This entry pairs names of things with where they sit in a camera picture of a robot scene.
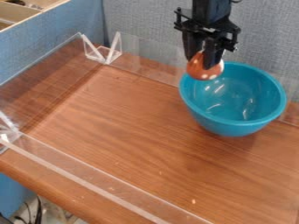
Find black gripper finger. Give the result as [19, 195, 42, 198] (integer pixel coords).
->
[201, 38, 224, 70]
[181, 31, 204, 60]

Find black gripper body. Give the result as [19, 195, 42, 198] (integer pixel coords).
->
[173, 0, 240, 52]

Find red white-stemmed toy mushroom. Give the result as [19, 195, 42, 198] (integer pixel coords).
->
[186, 52, 224, 81]

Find blue plastic bowl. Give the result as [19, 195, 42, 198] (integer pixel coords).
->
[178, 61, 286, 137]

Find clear acrylic back barrier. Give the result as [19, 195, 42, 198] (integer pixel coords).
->
[86, 32, 299, 125]

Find clear acrylic barrier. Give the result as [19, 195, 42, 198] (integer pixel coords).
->
[86, 32, 299, 125]
[0, 129, 212, 224]
[0, 33, 101, 132]

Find clear acrylic left barrier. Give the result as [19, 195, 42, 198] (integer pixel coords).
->
[0, 33, 101, 132]

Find wooden shelf unit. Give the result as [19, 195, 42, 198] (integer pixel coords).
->
[0, 0, 70, 33]

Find clear acrylic front barrier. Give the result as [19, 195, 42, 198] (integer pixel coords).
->
[0, 129, 212, 224]

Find black cables below table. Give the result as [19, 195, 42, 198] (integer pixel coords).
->
[0, 195, 43, 224]

